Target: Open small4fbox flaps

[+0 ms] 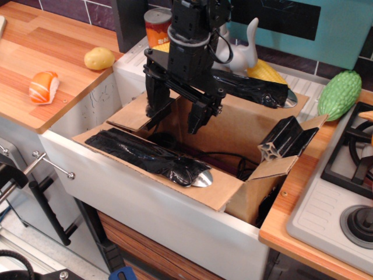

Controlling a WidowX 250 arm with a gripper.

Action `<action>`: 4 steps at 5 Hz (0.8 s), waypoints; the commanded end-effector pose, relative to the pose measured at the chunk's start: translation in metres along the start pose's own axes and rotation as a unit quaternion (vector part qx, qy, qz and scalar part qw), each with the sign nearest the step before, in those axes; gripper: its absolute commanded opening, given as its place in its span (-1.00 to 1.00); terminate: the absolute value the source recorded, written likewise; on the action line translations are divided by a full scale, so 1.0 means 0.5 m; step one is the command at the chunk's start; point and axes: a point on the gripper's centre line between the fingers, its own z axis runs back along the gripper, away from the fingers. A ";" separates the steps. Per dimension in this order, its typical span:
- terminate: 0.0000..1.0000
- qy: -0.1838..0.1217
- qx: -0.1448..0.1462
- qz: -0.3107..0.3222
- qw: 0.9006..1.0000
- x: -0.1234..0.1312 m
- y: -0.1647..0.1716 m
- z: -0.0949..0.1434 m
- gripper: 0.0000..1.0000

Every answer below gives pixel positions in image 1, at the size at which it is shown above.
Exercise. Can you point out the yellow toy corn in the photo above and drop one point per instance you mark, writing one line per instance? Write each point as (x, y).
(163, 47)
(263, 71)

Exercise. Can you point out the black taped aluminium profile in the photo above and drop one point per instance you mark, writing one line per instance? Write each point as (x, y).
(286, 139)

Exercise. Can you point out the salmon sushi toy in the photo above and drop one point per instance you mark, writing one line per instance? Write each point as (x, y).
(43, 87)

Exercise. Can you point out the black taped spoon rear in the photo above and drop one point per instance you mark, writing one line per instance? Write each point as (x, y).
(269, 94)

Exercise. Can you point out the teal toy appliance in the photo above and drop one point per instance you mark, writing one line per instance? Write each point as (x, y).
(332, 32)

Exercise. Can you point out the yellow toy potato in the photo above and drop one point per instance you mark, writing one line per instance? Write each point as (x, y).
(99, 58)

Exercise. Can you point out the green bitter gourd toy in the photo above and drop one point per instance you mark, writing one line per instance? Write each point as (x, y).
(339, 95)

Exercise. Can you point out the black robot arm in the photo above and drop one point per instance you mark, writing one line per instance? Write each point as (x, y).
(195, 18)

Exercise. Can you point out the black cabinet handle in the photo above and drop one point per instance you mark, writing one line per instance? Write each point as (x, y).
(37, 190)

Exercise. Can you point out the white toy sink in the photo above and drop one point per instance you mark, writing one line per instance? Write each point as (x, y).
(212, 227)

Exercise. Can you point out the yellow toy corn right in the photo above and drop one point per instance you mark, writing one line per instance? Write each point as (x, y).
(263, 71)

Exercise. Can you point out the grey toy faucet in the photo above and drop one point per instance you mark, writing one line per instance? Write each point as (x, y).
(244, 57)

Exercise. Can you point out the yellow toy corn left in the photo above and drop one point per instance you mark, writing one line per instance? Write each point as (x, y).
(163, 47)

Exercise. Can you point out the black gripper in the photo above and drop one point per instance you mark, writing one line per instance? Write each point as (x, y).
(187, 70)

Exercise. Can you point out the black taped spoon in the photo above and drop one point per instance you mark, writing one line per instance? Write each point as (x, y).
(269, 94)
(152, 158)

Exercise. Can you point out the toy stove top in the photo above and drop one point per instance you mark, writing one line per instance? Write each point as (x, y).
(334, 215)

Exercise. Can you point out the silver towel bar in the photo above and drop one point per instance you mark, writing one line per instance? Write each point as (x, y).
(39, 157)

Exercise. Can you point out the orange soup can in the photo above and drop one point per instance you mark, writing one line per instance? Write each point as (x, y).
(157, 21)

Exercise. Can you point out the brown cardboard box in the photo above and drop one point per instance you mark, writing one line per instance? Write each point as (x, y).
(105, 181)

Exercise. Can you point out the black taped spoon front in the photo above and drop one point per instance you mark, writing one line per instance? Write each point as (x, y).
(152, 158)

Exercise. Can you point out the black clamp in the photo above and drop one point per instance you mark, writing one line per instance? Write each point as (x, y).
(11, 174)

